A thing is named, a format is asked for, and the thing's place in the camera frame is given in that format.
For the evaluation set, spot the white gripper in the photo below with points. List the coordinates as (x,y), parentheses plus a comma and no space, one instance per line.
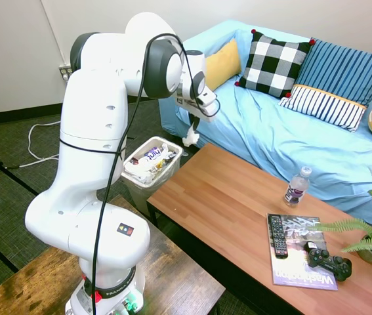
(205,116)

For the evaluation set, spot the white tissue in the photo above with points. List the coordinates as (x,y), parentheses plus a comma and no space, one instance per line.
(190,139)

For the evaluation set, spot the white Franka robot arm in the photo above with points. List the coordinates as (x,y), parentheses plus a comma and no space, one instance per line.
(90,115)

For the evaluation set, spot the crumpled white trash paper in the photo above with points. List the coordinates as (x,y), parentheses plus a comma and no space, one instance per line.
(139,172)

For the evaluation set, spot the white trash bin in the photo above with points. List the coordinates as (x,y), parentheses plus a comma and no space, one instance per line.
(136,200)

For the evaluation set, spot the hint label bottle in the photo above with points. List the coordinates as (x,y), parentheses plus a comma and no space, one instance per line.
(153,154)

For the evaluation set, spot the plain yellow pillow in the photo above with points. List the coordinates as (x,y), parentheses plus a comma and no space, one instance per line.
(221,65)

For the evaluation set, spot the reddish wooden coffee table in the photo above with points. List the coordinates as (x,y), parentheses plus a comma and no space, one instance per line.
(212,203)

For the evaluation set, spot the sofa with light blue cover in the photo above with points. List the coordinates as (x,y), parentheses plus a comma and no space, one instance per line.
(287,138)

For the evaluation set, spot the black white checkered pillow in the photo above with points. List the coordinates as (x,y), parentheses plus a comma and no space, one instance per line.
(271,65)

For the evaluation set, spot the clear plastic water bottle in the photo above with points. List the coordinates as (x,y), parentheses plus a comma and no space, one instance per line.
(295,192)

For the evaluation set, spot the white navy striped pillow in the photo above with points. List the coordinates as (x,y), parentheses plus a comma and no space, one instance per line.
(323,105)

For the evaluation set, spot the black remote control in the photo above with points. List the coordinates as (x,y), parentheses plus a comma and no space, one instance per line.
(277,236)

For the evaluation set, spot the rustic wooden robot table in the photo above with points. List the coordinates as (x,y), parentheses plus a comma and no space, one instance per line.
(172,262)

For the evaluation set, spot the blue striped pillow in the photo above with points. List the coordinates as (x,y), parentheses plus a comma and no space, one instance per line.
(343,72)

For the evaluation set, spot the small black box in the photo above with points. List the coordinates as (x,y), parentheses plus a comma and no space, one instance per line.
(310,246)

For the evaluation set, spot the Washington magazine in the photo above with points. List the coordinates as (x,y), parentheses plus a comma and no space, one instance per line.
(294,272)

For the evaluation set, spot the black game controller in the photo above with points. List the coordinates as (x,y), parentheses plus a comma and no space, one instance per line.
(326,260)

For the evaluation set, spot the potted green fern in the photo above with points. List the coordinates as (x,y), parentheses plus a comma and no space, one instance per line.
(369,254)

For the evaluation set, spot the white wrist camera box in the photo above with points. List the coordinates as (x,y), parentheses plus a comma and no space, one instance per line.
(207,98)

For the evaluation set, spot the white wall outlet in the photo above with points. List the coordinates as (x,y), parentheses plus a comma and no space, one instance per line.
(65,73)

